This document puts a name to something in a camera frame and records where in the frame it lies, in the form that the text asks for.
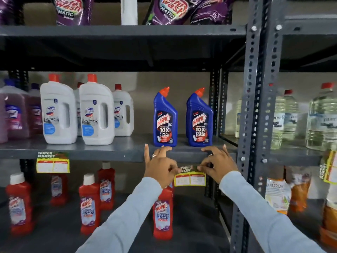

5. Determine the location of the person's left hand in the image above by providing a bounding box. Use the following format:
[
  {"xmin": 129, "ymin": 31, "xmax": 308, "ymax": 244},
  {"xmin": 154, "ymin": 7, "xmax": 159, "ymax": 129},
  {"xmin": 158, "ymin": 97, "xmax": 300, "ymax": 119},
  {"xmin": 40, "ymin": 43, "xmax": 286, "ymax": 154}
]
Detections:
[{"xmin": 143, "ymin": 144, "xmax": 182, "ymax": 189}]

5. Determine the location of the person's right hand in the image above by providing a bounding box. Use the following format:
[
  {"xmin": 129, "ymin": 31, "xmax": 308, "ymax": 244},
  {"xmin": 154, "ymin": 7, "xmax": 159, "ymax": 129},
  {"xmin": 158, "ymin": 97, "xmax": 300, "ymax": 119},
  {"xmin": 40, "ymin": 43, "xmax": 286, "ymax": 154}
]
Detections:
[{"xmin": 197, "ymin": 144, "xmax": 239, "ymax": 185}]

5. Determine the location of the yellow shelf price tag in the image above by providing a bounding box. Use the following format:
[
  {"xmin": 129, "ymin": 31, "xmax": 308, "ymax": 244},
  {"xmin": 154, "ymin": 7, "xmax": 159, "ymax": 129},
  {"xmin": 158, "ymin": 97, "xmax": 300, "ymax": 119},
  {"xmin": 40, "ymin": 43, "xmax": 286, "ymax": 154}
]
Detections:
[
  {"xmin": 174, "ymin": 165, "xmax": 206, "ymax": 187},
  {"xmin": 36, "ymin": 151, "xmax": 70, "ymax": 174},
  {"xmin": 319, "ymin": 150, "xmax": 337, "ymax": 185}
]

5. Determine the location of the person's right forearm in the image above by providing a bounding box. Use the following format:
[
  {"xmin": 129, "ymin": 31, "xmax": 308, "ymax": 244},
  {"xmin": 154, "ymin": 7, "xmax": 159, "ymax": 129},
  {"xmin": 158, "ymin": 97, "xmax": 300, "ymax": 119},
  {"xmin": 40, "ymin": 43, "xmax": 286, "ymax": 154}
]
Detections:
[{"xmin": 219, "ymin": 171, "xmax": 327, "ymax": 253}]

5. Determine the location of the person's left forearm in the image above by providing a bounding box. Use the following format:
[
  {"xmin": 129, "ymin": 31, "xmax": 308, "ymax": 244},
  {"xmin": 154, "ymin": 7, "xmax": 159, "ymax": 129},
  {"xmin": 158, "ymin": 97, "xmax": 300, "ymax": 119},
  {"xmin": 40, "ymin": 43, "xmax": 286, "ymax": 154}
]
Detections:
[{"xmin": 76, "ymin": 177, "xmax": 163, "ymax": 253}]

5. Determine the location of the grey metal shelving rack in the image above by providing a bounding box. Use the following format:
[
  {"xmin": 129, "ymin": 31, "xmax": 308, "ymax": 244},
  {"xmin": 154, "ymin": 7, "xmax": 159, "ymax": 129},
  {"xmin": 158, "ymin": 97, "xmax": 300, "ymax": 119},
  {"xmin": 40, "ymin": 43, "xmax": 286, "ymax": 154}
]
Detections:
[
  {"xmin": 0, "ymin": 0, "xmax": 283, "ymax": 253},
  {"xmin": 219, "ymin": 0, "xmax": 337, "ymax": 253}
]

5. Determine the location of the clear liquid bottle red cap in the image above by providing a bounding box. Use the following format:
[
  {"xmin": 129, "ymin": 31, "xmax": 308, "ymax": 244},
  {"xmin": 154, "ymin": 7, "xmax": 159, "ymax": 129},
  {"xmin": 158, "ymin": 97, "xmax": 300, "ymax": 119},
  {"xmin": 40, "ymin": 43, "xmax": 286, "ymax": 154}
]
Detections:
[
  {"xmin": 305, "ymin": 82, "xmax": 337, "ymax": 151},
  {"xmin": 271, "ymin": 95, "xmax": 286, "ymax": 150},
  {"xmin": 283, "ymin": 89, "xmax": 299, "ymax": 141},
  {"xmin": 235, "ymin": 99, "xmax": 242, "ymax": 138}
]

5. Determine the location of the blue toilet cleaner bottle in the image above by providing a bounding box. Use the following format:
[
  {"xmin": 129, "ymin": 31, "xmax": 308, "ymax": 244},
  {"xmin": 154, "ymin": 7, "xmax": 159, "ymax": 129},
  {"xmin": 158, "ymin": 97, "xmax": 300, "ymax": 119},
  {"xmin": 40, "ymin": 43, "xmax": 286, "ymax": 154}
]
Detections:
[
  {"xmin": 186, "ymin": 87, "xmax": 214, "ymax": 147},
  {"xmin": 153, "ymin": 86, "xmax": 178, "ymax": 147}
]

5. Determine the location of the white floor cleaner bottle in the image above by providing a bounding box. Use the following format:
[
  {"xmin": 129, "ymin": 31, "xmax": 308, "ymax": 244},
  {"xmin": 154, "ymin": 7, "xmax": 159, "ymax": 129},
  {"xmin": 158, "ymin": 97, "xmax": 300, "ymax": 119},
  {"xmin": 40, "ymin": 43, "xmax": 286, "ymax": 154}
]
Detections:
[
  {"xmin": 79, "ymin": 74, "xmax": 115, "ymax": 146},
  {"xmin": 40, "ymin": 74, "xmax": 78, "ymax": 145},
  {"xmin": 112, "ymin": 84, "xmax": 134, "ymax": 137},
  {"xmin": 73, "ymin": 82, "xmax": 85, "ymax": 137}
]

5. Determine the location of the red bathroom cleaner bottle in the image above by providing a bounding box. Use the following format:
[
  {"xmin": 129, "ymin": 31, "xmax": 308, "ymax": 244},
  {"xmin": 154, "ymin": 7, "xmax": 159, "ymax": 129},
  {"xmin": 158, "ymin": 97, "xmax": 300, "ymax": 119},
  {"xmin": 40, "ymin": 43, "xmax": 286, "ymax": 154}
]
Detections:
[
  {"xmin": 50, "ymin": 173, "xmax": 69, "ymax": 206},
  {"xmin": 5, "ymin": 172, "xmax": 34, "ymax": 236},
  {"xmin": 152, "ymin": 182, "xmax": 174, "ymax": 241},
  {"xmin": 78, "ymin": 173, "xmax": 101, "ymax": 236},
  {"xmin": 98, "ymin": 162, "xmax": 116, "ymax": 211}
]

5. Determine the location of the white refill pouch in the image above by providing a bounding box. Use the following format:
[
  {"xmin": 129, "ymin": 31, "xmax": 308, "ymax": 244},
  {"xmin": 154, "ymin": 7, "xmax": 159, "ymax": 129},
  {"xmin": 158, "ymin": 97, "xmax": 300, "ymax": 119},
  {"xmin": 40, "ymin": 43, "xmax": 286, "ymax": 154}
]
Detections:
[{"xmin": 265, "ymin": 178, "xmax": 292, "ymax": 215}]

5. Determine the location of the orange refill pouch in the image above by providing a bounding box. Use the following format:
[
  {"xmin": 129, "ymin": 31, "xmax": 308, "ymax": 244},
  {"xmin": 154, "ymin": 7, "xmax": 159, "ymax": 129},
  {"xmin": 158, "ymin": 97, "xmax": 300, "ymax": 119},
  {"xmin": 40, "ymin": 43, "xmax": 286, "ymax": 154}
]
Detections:
[{"xmin": 289, "ymin": 173, "xmax": 312, "ymax": 213}]

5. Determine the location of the pink liquid cleaner bottle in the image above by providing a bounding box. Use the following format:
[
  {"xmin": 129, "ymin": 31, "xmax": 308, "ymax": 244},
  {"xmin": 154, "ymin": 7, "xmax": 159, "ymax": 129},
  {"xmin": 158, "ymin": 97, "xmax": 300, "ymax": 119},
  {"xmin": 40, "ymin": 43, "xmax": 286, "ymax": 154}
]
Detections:
[
  {"xmin": 0, "ymin": 79, "xmax": 30, "ymax": 141},
  {"xmin": 28, "ymin": 83, "xmax": 43, "ymax": 135}
]

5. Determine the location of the orange liquid bottle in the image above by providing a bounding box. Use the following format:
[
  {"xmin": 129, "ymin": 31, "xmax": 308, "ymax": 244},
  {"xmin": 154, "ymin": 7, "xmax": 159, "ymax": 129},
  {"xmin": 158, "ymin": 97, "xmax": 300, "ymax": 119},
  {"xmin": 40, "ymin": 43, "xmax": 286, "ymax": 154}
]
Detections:
[{"xmin": 320, "ymin": 182, "xmax": 337, "ymax": 248}]

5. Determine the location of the purple detergent pouch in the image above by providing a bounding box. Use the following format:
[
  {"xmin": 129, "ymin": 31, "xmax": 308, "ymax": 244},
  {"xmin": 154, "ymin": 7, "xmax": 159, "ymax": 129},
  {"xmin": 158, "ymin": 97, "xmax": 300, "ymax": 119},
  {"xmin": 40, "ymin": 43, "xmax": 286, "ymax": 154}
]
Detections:
[
  {"xmin": 49, "ymin": 0, "xmax": 94, "ymax": 26},
  {"xmin": 0, "ymin": 0, "xmax": 14, "ymax": 25},
  {"xmin": 143, "ymin": 0, "xmax": 196, "ymax": 26},
  {"xmin": 190, "ymin": 0, "xmax": 235, "ymax": 25}
]

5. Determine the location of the plain white bottle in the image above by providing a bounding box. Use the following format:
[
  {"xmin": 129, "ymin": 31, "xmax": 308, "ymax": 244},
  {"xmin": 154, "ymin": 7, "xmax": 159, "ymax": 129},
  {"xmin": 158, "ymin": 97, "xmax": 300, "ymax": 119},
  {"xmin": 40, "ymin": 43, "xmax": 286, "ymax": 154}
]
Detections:
[{"xmin": 121, "ymin": 0, "xmax": 138, "ymax": 26}]

